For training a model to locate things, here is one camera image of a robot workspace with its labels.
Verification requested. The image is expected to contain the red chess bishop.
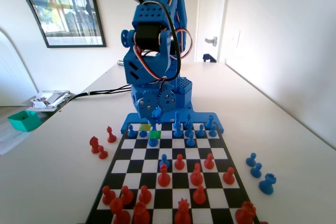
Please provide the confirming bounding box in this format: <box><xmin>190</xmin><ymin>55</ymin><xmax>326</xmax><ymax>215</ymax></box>
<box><xmin>157</xmin><ymin>163</ymin><xmax>171</xmax><ymax>187</ymax></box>
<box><xmin>106</xmin><ymin>126</ymin><xmax>118</xmax><ymax>143</ymax></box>

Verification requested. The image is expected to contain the black and white chess board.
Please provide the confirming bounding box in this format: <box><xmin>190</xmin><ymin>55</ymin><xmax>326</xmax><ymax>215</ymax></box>
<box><xmin>85</xmin><ymin>121</ymin><xmax>260</xmax><ymax>224</ymax></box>

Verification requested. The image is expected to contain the blue board mounting plate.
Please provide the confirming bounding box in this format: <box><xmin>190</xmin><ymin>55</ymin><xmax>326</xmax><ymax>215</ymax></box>
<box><xmin>120</xmin><ymin>111</ymin><xmax>226</xmax><ymax>134</ymax></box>

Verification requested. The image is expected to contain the red chess pawn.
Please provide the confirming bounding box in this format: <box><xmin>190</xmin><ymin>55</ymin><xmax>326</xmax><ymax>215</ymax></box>
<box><xmin>120</xmin><ymin>185</ymin><xmax>134</xmax><ymax>206</ymax></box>
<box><xmin>193</xmin><ymin>184</ymin><xmax>207</xmax><ymax>205</ymax></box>
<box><xmin>101</xmin><ymin>185</ymin><xmax>116</xmax><ymax>206</ymax></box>
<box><xmin>138</xmin><ymin>185</ymin><xmax>152</xmax><ymax>205</ymax></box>
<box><xmin>223</xmin><ymin>167</ymin><xmax>236</xmax><ymax>185</ymax></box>
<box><xmin>98</xmin><ymin>145</ymin><xmax>109</xmax><ymax>159</ymax></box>
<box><xmin>174</xmin><ymin>154</ymin><xmax>185</xmax><ymax>171</ymax></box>
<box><xmin>204</xmin><ymin>153</ymin><xmax>215</xmax><ymax>170</ymax></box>

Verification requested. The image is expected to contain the red chess queen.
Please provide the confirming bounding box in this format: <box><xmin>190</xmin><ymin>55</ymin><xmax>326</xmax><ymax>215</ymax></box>
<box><xmin>174</xmin><ymin>198</ymin><xmax>192</xmax><ymax>224</ymax></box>

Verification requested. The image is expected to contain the pile of papers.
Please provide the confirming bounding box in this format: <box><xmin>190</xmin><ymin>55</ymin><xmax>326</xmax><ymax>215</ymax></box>
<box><xmin>29</xmin><ymin>90</ymin><xmax>72</xmax><ymax>109</ymax></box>

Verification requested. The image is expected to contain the black framed picture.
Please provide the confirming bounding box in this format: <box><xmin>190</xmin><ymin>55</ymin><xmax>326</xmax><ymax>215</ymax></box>
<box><xmin>0</xmin><ymin>0</ymin><xmax>107</xmax><ymax>49</ymax></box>

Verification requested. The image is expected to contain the white door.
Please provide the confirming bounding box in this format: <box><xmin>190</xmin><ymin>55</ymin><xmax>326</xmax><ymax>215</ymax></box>
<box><xmin>195</xmin><ymin>0</ymin><xmax>230</xmax><ymax>63</ymax></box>

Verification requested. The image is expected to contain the green plastic box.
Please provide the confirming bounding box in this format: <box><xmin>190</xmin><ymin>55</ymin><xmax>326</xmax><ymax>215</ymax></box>
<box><xmin>7</xmin><ymin>110</ymin><xmax>43</xmax><ymax>132</ymax></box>

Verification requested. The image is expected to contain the white arched panel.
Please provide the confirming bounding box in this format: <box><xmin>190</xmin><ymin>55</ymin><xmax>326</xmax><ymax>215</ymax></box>
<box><xmin>0</xmin><ymin>0</ymin><xmax>48</xmax><ymax>107</ymax></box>

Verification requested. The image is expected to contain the black cable bundle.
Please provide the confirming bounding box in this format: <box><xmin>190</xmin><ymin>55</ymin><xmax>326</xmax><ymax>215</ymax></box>
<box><xmin>67</xmin><ymin>83</ymin><xmax>132</xmax><ymax>104</ymax></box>

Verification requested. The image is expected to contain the silver door handle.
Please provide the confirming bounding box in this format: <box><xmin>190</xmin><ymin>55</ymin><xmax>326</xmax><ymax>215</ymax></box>
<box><xmin>204</xmin><ymin>36</ymin><xmax>218</xmax><ymax>48</ymax></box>

